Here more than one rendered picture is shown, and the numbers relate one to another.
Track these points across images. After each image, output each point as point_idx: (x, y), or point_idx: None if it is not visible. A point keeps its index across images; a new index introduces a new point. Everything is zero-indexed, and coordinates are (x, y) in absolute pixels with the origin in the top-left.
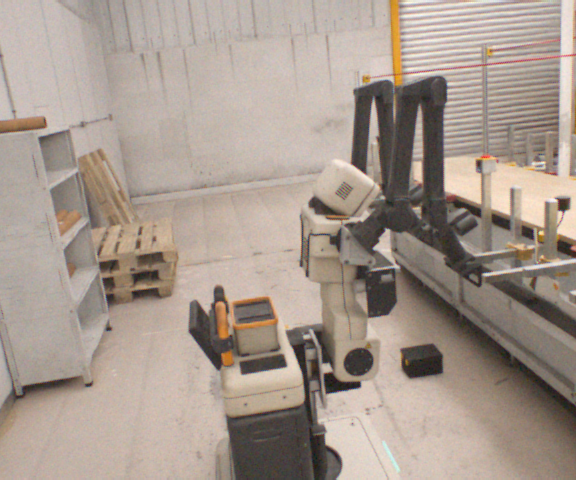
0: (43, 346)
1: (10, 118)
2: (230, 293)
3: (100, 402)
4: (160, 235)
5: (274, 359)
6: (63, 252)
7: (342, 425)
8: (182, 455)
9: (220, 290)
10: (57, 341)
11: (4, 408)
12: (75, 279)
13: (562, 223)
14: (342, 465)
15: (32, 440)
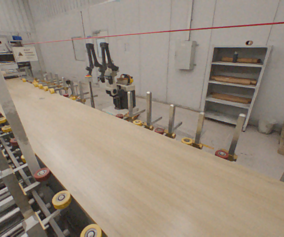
0: (205, 104)
1: None
2: (263, 167)
3: (189, 118)
4: None
5: (116, 83)
6: (207, 82)
7: (120, 112)
8: (154, 118)
9: (125, 74)
10: (204, 104)
11: (199, 110)
12: (236, 102)
13: (66, 102)
14: (114, 108)
15: (184, 111)
